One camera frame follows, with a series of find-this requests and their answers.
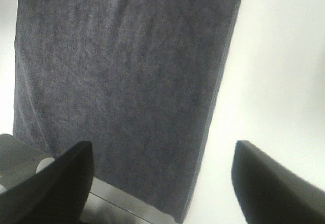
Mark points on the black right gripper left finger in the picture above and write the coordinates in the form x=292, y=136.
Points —
x=56, y=194

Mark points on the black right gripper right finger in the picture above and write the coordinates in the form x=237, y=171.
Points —
x=267, y=192

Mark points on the dark grey towel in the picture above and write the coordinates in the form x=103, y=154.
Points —
x=136, y=78

